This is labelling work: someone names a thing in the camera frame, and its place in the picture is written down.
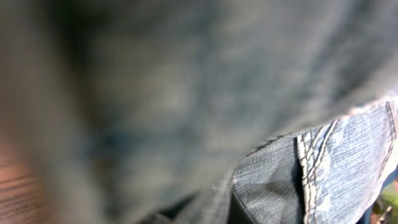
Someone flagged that light blue denim shorts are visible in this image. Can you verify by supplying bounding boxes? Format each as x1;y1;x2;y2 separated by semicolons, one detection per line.
1;0;397;223

